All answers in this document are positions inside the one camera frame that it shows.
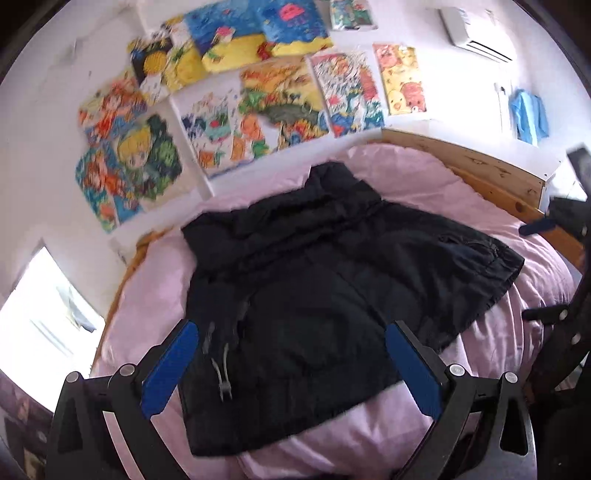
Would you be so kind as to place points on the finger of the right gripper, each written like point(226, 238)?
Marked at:
point(538, 226)
point(548, 314)

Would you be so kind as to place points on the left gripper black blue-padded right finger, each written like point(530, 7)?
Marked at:
point(481, 427)

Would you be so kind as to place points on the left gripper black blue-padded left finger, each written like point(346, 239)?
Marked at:
point(80, 444)

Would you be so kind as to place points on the black puffer jacket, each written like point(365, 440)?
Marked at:
point(292, 297)

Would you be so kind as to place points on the bright window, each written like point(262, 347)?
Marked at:
point(48, 330)

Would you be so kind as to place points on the white air conditioner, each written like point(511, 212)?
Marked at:
point(479, 34)

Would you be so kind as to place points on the yellow pink pigs drawing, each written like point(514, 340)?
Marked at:
point(402, 79)

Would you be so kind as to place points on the colourful 2024 poster drawing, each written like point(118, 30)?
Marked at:
point(350, 91)

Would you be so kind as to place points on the orange-haired girl blue drawing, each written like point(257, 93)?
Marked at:
point(106, 188)

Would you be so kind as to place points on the red-haired figure small drawing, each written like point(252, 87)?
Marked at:
point(351, 15)

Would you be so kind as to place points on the dinosaur orange landscape drawing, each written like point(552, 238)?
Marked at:
point(283, 94)

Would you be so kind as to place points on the blond boy drawing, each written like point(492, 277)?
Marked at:
point(149, 159)

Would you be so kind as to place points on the pink jellyfish painting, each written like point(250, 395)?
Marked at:
point(292, 27)

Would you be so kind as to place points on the turtles cup drawing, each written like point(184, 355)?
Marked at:
point(221, 136)

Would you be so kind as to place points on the orange-haired girl drawing top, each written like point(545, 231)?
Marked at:
point(112, 109)

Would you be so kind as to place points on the blue sea yellow sand painting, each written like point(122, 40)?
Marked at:
point(228, 35)

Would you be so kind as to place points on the sunflower black yellow drawing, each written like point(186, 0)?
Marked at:
point(165, 61)

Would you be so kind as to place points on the wooden bed frame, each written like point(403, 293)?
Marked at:
point(509, 174)

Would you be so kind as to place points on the blue cloth on wall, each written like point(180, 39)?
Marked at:
point(529, 116)

